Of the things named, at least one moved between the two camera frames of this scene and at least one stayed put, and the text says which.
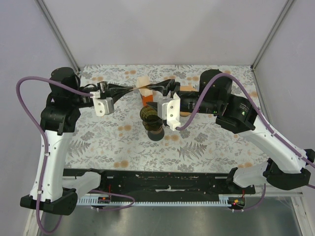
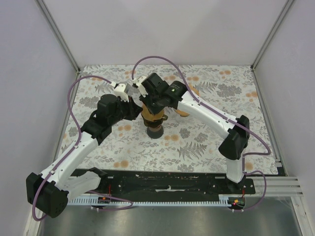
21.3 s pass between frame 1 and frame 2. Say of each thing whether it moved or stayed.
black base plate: stayed
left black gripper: moved
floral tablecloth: stayed
